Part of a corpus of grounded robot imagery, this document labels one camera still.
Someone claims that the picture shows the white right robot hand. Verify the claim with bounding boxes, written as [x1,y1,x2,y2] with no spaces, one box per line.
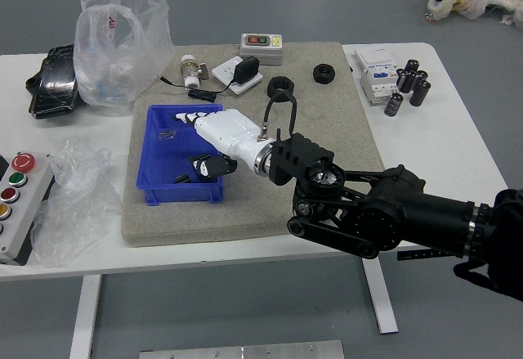
[174,108,275,181]

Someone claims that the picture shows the blue plastic box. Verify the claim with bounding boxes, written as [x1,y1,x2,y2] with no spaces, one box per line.
[135,103,226,206]

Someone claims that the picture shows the big black nut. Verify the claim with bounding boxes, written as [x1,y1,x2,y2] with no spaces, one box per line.
[266,75,296,99]

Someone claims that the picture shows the small black nut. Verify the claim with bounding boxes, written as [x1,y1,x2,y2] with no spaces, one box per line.
[312,63,337,85]

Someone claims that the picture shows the grey push-button control box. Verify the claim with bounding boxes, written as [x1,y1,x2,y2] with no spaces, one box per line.
[0,151,56,267]

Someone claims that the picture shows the black power adapter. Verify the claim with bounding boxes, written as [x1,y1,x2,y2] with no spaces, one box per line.
[232,55,261,84]

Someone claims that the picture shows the brass valve with white ends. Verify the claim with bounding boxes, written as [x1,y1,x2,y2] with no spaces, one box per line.
[177,53,210,89]

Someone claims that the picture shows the grey-brown mat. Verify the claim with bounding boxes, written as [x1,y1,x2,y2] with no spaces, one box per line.
[121,41,386,249]

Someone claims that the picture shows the translucent plastic bag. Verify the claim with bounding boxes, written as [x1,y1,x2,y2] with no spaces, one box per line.
[73,0,176,117]

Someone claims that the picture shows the white circuit breaker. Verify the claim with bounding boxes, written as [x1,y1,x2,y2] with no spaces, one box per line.
[352,46,400,107]

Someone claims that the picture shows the crumpled clear plastic film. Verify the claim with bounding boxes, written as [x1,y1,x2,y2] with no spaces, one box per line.
[29,137,114,268]

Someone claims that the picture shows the black plastic tray stack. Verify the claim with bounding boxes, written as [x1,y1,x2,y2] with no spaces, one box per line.
[25,44,83,121]

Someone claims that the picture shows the white table leg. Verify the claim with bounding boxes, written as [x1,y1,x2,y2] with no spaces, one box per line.
[361,257,400,335]
[69,273,103,359]

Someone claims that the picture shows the black adapter cord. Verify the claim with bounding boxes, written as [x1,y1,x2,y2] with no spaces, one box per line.
[157,73,233,104]

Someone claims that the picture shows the white wall socket plate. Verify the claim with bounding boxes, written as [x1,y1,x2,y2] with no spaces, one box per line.
[211,56,265,96]

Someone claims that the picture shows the grey switch box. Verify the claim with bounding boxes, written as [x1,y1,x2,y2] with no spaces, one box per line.
[238,33,284,67]

